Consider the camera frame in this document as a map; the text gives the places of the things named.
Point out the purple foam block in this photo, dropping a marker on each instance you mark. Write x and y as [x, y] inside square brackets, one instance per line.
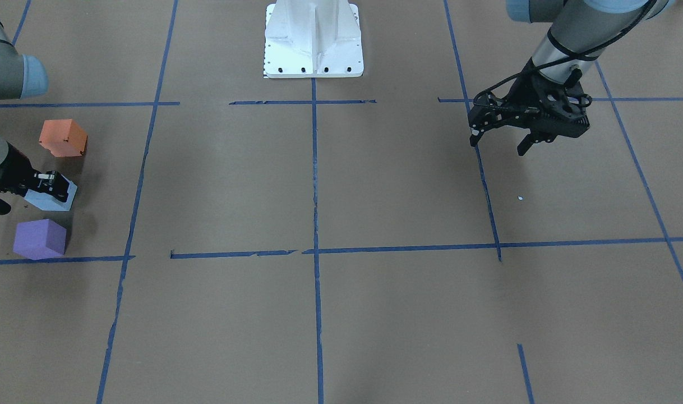
[42, 239]

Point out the light blue foam block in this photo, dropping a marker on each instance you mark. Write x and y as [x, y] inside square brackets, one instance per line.
[50, 191]

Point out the orange foam block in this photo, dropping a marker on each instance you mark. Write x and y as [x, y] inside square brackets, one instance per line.
[63, 138]

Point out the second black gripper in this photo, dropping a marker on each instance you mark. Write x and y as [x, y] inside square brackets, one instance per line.
[525, 91]

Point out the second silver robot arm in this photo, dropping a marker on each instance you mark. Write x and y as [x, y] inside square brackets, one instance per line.
[580, 31]

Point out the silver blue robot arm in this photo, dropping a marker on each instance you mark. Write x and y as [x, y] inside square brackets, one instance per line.
[23, 76]

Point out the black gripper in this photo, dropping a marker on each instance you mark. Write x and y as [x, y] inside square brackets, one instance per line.
[14, 171]

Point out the brown paper table cover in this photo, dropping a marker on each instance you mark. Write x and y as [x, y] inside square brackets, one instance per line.
[238, 239]

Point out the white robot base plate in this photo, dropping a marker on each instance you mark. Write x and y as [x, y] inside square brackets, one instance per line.
[312, 39]

